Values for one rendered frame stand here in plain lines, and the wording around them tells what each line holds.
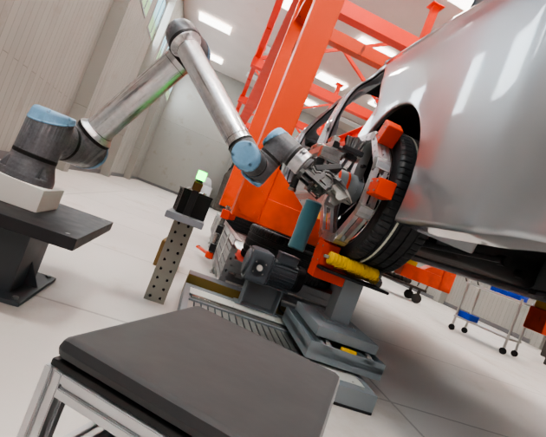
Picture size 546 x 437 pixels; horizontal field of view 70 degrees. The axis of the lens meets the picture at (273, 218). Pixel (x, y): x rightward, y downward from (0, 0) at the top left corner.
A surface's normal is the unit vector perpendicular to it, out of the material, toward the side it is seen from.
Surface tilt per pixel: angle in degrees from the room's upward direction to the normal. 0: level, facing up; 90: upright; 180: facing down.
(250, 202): 90
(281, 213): 90
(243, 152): 91
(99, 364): 68
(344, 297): 90
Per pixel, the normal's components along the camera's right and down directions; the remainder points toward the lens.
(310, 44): 0.17, 0.07
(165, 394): 0.24, -0.90
